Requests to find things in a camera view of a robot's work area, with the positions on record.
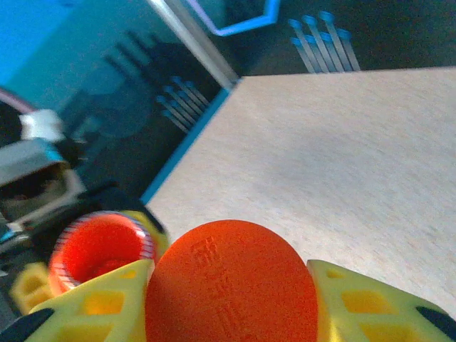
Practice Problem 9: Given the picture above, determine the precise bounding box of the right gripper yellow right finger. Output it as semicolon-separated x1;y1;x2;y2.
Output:
306;259;456;342

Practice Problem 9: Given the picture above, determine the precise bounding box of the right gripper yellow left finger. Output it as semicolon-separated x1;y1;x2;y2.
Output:
0;259;155;342

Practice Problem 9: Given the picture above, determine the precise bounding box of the orange pill bottle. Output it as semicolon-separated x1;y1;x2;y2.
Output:
48;210;156;296

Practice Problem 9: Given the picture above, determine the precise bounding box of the orange bottle cap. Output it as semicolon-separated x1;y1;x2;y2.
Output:
144;219;319;342

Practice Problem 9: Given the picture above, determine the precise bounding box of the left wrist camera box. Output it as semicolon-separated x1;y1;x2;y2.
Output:
0;108;88;236

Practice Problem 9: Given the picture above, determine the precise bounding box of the aluminium side rail blue strip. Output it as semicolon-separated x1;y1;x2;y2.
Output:
140;80;243;206

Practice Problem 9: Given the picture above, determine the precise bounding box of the aluminium frame post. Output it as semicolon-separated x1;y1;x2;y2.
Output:
147;0;240;88

